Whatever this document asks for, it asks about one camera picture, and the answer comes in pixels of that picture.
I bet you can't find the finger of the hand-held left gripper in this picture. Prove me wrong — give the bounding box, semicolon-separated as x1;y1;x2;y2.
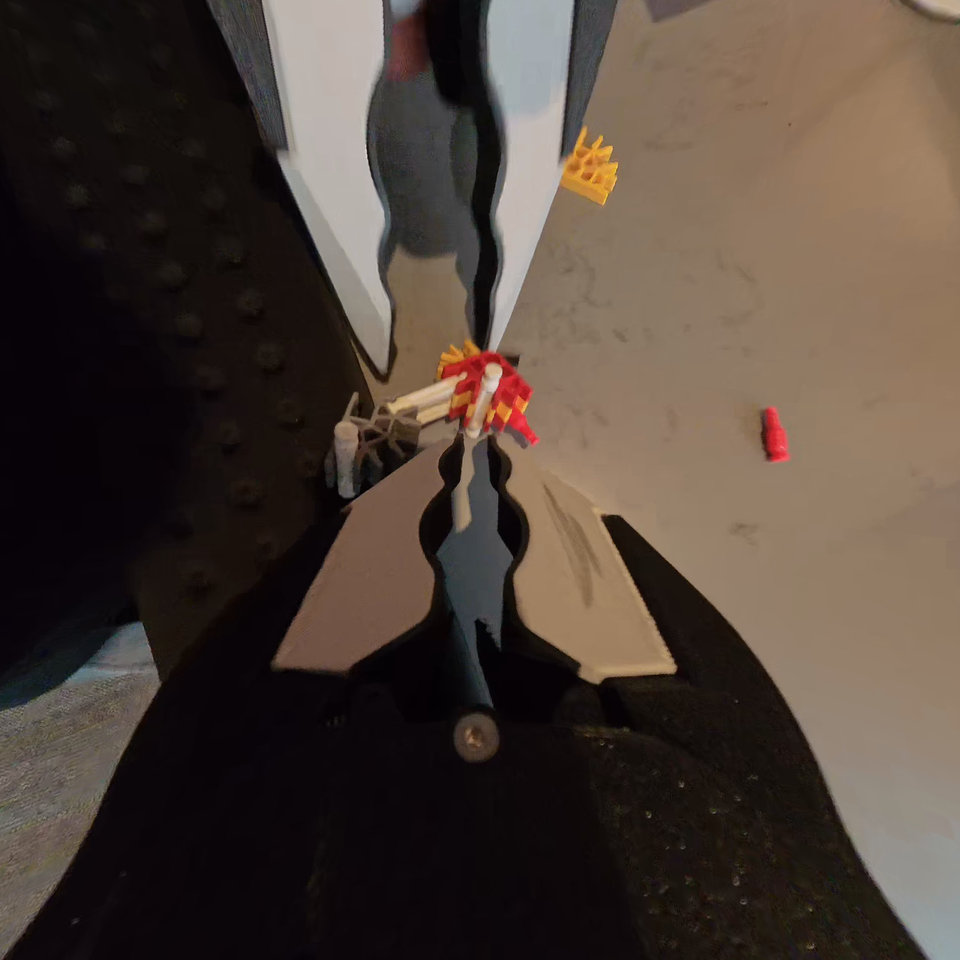
466;0;576;354
262;0;400;378

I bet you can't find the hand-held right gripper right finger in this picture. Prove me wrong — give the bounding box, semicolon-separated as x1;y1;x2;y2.
486;437;678;685

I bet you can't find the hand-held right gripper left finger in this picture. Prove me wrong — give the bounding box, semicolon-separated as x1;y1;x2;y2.
270;437;462;672

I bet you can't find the toy rod and connector assembly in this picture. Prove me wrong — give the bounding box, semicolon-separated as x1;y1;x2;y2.
324;339;543;532

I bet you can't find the person's left hand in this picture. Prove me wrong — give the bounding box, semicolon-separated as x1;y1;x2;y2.
386;11;432;84

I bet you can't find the yellow toy connector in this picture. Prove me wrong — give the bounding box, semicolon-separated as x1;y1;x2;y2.
558;126;620;205

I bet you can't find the black perforated pad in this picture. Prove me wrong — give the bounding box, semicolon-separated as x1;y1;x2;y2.
0;0;376;680

